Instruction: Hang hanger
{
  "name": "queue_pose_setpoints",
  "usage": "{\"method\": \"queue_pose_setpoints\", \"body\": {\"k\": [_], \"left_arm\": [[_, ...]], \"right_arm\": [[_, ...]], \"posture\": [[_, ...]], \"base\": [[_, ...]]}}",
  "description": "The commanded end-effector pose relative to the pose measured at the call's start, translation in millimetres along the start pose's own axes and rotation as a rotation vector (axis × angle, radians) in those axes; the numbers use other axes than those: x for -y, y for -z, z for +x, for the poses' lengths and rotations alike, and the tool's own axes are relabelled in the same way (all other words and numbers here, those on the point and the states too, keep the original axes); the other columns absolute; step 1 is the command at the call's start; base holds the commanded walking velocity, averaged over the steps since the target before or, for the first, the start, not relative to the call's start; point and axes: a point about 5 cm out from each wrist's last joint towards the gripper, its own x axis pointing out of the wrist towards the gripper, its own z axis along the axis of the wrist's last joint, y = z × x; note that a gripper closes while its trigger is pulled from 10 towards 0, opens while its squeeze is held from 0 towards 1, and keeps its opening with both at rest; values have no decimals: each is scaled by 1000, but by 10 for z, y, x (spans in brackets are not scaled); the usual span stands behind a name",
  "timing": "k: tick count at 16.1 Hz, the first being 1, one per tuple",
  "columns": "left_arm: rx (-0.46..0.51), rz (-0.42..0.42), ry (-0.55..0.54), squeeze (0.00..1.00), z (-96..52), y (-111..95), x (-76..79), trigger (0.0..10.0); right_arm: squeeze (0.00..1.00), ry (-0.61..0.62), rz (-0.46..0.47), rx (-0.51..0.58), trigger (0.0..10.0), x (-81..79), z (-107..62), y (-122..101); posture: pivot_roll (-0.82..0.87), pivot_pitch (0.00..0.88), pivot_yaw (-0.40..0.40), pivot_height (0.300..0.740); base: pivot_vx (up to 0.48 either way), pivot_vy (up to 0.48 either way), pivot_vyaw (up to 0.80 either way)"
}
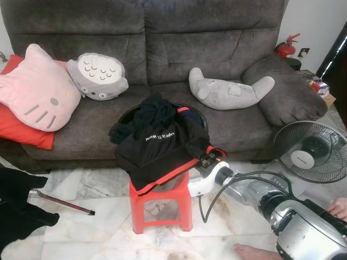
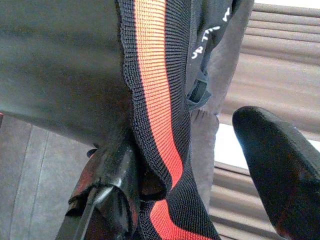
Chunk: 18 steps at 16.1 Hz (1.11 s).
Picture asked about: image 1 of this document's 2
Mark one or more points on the black shirt with red trim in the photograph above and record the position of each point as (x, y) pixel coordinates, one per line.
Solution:
(157, 157)

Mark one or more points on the silver right arm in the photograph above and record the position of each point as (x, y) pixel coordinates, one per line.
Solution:
(303, 233)

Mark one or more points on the person's bare hand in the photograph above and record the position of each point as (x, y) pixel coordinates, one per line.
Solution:
(339, 210)

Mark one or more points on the black plastic bucket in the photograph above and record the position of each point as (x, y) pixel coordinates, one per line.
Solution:
(201, 123)

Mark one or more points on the red plastic stool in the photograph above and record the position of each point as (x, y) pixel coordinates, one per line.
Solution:
(162, 200)

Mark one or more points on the grey long plush toy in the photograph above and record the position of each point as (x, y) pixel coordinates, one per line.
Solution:
(227, 92)

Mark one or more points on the dark navy garment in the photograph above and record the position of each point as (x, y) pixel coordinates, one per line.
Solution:
(154, 111)

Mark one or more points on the person's bare foot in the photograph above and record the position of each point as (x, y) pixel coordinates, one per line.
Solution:
(255, 253)

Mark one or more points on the grey standing fan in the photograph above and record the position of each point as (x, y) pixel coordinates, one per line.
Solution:
(312, 157)

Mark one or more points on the dark grey fabric sofa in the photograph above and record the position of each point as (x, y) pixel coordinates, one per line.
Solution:
(217, 49)

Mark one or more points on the blue white packet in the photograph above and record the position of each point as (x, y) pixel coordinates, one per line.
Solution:
(320, 86)

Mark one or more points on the brown cardboard box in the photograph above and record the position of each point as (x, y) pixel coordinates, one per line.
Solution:
(329, 102)

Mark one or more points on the red fire extinguisher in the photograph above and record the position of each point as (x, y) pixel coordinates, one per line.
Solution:
(286, 49)

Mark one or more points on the grey Totoro face pillow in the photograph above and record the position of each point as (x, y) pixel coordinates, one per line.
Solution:
(97, 76)

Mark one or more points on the dark door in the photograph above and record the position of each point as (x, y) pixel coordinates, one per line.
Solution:
(339, 81)

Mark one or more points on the pink cat face pillow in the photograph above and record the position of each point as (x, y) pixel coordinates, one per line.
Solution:
(35, 92)

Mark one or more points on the red cushion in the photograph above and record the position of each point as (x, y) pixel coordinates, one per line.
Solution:
(21, 135)

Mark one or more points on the black shirt with green logo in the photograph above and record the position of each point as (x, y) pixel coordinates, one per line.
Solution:
(21, 206)

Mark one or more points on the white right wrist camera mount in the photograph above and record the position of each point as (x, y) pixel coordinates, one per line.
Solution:
(209, 181)

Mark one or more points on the black wall socket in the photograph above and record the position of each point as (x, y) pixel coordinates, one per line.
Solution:
(303, 52)

